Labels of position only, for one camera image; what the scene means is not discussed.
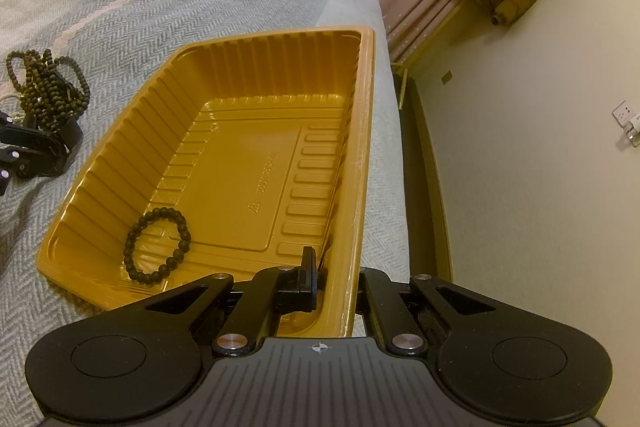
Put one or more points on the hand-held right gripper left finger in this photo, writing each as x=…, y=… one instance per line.
x=309, y=274

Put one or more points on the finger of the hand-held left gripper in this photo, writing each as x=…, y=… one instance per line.
x=22, y=147

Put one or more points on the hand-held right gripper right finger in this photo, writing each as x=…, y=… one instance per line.
x=372, y=292

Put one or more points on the yellow plastic tray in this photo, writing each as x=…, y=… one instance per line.
x=250, y=147

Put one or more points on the white charger plug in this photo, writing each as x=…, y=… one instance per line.
x=634, y=132

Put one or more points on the dark bed frame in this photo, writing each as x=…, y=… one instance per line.
x=425, y=187

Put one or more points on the small wall switch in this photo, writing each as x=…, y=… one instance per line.
x=446, y=78

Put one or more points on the white wall socket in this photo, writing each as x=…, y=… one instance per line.
x=624, y=112

